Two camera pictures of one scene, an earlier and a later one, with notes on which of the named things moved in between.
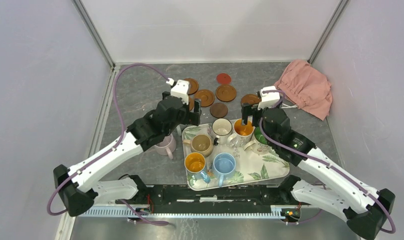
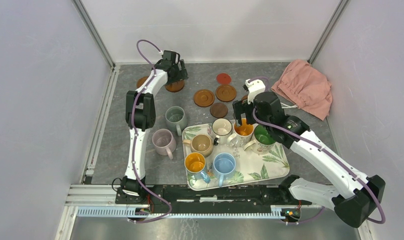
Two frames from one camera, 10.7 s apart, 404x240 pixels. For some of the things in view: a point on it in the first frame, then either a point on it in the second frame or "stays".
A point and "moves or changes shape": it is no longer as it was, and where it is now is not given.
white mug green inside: [258, 143] stays
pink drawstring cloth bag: [305, 87] stays
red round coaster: [223, 78] stays
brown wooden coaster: [191, 103] → [141, 81]
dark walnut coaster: [219, 110] stays
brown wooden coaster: [207, 97] stays
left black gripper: [192, 118] → [181, 75]
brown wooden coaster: [193, 85] moves or changes shape
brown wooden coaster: [226, 93] stays
